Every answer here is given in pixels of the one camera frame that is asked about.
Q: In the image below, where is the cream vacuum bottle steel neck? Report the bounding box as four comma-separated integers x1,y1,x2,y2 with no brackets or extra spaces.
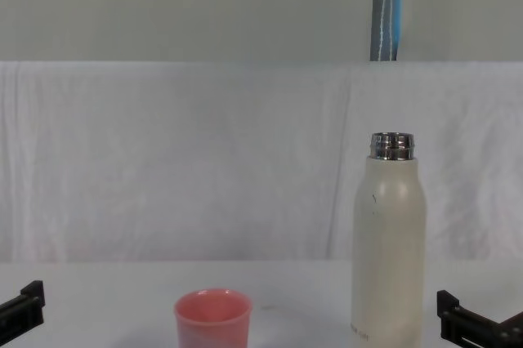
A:
350,132,428,348

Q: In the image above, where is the white table cloth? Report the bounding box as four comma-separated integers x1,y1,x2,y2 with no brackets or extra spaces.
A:
0,257,523,348

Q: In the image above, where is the pink plastic cup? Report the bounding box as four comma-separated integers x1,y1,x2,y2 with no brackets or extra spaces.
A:
173,288,253,348

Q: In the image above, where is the white wrinkled draped sheet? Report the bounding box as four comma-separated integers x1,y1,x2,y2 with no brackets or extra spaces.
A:
0,60,523,264

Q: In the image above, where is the grey striped post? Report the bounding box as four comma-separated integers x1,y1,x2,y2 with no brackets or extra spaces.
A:
369,0,405,62

